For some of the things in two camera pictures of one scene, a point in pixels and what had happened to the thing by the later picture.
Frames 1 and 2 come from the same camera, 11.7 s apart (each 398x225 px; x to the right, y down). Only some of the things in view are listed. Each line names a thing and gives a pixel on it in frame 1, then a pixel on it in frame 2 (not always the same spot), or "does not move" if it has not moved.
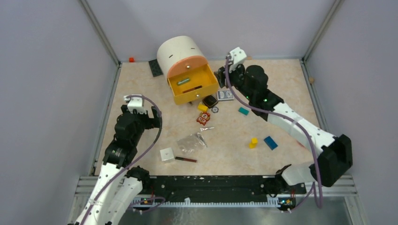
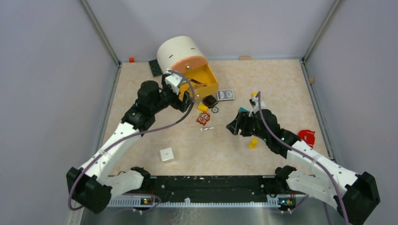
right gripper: [221, 77] → [241, 122]
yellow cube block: [202, 107] does not move
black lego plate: [155, 67] does not move
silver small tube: [202, 129] does not move
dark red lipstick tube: [186, 159] → [196, 81]
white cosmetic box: [166, 154] does not move
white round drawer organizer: [189, 76] does not move
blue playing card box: [225, 95] does not move
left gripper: [153, 122] → [181, 105]
